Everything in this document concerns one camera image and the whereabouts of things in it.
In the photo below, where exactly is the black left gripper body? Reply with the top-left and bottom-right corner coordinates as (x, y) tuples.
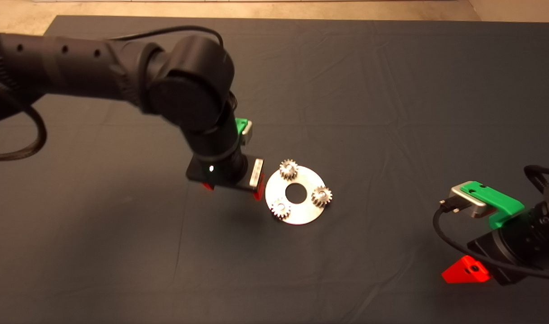
(186, 151), (264, 193)

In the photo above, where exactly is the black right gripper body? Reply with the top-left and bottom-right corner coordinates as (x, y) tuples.
(467, 209), (547, 286)

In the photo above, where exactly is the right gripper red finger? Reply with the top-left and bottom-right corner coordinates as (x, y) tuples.
(442, 256), (491, 284)

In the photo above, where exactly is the steel spur gear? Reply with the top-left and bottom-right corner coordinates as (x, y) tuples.
(271, 199), (292, 220)
(311, 186), (333, 208)
(279, 159), (299, 180)

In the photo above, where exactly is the round metal carrier plate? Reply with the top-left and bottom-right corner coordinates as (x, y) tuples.
(265, 164), (327, 225)

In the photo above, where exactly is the dark grey table cloth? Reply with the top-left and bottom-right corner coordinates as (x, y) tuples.
(0, 13), (549, 324)

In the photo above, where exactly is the green right camera mount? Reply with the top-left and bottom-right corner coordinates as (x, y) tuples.
(461, 181), (525, 230)

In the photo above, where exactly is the black right camera cable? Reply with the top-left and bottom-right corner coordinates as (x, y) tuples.
(433, 200), (549, 282)

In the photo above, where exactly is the black camera cable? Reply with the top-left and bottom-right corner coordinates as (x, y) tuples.
(112, 25), (225, 48)
(433, 200), (549, 282)

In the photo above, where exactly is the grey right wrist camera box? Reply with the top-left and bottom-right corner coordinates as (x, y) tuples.
(450, 182), (487, 219)

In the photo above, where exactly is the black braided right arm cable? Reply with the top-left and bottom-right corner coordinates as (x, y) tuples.
(523, 165), (549, 194)

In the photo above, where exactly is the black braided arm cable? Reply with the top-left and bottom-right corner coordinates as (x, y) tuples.
(523, 165), (549, 194)
(0, 76), (47, 162)

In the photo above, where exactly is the black left camera cable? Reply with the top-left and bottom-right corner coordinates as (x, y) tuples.
(112, 25), (225, 48)

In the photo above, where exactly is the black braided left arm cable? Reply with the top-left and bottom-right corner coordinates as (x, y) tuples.
(0, 76), (47, 162)

